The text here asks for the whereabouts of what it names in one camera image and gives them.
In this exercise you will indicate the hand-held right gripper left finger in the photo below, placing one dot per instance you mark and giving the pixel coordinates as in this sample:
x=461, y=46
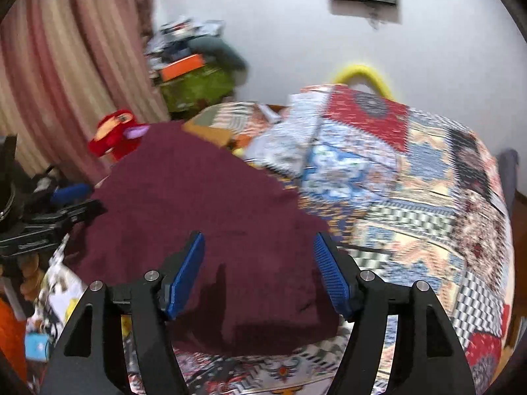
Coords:
x=185, y=275

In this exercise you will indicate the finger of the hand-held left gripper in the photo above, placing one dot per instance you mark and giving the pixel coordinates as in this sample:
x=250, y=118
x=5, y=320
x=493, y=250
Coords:
x=72, y=193
x=82, y=210

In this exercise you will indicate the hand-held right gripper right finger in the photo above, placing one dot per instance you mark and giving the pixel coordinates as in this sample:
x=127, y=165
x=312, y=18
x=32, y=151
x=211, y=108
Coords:
x=333, y=275

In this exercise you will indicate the maroon garment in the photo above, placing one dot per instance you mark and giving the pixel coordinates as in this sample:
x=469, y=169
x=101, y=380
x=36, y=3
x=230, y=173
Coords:
x=206, y=197

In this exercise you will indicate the person's left hand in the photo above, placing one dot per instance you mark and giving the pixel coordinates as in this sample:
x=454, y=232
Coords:
x=31, y=275

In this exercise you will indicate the red plush toy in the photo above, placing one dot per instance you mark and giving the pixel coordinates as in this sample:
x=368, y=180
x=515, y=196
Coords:
x=113, y=133

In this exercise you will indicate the patchwork bedspread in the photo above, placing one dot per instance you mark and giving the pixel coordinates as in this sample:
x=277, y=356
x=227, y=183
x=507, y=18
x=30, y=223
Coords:
x=411, y=214

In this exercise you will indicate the orange cloth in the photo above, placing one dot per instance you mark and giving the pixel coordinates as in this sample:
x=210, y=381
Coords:
x=11, y=337

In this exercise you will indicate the striped pink curtain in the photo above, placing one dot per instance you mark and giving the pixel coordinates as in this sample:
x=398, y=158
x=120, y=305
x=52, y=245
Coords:
x=61, y=70

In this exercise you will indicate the tan cardboard piece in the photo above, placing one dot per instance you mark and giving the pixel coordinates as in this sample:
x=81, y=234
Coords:
x=210, y=133

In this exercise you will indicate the green box with clutter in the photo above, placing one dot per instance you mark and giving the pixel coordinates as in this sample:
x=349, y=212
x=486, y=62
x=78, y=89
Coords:
x=197, y=90

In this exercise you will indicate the orange box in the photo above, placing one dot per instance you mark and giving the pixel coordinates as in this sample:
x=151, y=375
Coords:
x=181, y=68

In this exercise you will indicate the pile of printed papers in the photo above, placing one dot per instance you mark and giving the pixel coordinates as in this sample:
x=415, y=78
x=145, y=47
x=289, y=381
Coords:
x=181, y=35

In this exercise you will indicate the dark teal cloth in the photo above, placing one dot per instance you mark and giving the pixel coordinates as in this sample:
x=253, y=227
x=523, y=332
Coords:
x=224, y=53

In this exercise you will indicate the yellow hoop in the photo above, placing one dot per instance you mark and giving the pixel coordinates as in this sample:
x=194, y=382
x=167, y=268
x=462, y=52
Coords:
x=362, y=69

